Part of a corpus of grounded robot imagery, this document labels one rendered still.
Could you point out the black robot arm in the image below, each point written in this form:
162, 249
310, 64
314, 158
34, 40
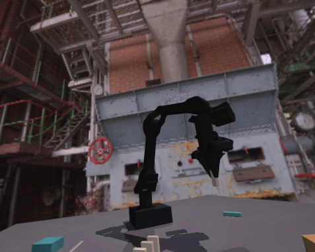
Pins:
206, 117

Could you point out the teal rectangular bar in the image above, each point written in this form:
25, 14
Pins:
239, 214

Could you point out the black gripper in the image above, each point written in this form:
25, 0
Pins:
210, 151

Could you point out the teal rectangular block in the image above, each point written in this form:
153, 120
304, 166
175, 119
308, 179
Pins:
49, 244

